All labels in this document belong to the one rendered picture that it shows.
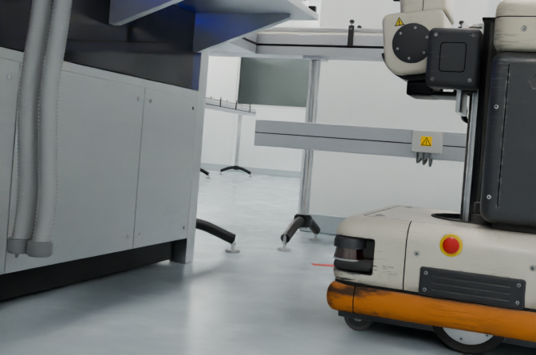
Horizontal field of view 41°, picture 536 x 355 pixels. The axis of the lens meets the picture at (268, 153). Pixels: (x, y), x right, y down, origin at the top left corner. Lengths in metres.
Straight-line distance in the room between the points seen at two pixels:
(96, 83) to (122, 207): 0.38
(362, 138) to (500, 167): 1.46
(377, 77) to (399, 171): 0.49
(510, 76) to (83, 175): 1.10
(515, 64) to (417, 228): 0.43
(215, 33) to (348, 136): 0.94
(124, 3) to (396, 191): 2.05
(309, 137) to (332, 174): 0.62
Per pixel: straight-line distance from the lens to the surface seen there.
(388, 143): 3.07
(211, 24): 2.44
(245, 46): 3.13
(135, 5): 1.99
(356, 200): 3.71
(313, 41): 3.18
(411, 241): 1.69
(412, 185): 3.65
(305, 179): 3.18
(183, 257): 2.54
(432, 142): 2.99
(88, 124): 1.96
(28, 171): 1.48
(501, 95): 1.70
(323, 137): 3.14
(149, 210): 2.27
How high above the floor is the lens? 0.43
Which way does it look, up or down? 1 degrees down
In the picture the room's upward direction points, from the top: 5 degrees clockwise
